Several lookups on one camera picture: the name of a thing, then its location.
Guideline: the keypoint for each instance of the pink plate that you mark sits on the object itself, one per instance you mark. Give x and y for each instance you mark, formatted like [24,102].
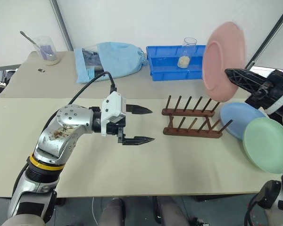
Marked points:
[219,61]

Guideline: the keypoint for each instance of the blue plate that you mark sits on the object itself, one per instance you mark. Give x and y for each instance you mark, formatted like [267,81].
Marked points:
[238,115]

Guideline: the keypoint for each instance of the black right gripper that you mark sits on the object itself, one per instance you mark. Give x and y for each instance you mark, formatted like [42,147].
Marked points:
[277,81]

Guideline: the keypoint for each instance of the bright monitor screen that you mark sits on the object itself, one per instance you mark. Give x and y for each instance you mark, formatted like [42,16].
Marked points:
[261,70]

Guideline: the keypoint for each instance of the grey rounded shape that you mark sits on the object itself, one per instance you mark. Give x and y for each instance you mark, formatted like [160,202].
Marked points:
[113,212]

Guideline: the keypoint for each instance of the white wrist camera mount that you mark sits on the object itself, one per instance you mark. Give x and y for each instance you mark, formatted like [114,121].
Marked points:
[281,101]
[113,106]

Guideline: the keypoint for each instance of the grey metal frame post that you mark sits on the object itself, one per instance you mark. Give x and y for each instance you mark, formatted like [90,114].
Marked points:
[273,30]
[62,26]

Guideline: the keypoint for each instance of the glass beaker with spoon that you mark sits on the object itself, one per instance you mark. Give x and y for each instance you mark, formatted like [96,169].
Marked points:
[50,60]

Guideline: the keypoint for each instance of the clear plastic package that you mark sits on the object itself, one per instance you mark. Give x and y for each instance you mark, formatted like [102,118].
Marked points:
[85,70]

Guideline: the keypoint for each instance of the wooden dish rack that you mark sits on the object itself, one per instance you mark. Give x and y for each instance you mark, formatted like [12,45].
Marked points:
[191,133]

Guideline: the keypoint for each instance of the metal spoon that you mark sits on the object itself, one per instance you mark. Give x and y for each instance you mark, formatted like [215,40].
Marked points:
[28,38]

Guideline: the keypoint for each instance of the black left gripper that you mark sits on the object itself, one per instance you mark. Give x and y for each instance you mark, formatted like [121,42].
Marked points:
[119,131]

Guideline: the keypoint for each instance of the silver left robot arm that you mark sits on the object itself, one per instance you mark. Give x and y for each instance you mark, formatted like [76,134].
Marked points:
[61,131]

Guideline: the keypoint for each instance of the glass beaker with grains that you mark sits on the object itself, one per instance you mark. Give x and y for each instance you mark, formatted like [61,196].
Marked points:
[184,61]

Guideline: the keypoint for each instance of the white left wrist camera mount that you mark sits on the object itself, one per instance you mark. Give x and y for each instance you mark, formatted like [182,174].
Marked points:
[113,106]

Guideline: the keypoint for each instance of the blue plastic bin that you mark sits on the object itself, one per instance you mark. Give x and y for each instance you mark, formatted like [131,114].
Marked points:
[167,73]

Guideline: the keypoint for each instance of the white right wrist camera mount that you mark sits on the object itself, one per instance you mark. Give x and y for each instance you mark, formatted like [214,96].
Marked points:
[281,101]

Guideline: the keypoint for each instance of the green plate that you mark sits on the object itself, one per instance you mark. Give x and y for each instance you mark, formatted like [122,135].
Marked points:
[266,146]

